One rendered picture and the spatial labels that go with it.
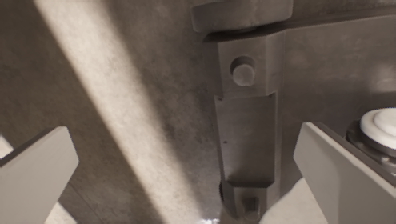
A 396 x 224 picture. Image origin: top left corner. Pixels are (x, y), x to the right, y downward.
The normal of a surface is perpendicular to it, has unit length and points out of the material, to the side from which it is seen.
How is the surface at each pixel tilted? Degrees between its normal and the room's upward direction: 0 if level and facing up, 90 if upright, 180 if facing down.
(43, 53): 0
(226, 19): 12
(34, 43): 0
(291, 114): 0
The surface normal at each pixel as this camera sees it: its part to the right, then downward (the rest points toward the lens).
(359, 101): -0.17, 0.47
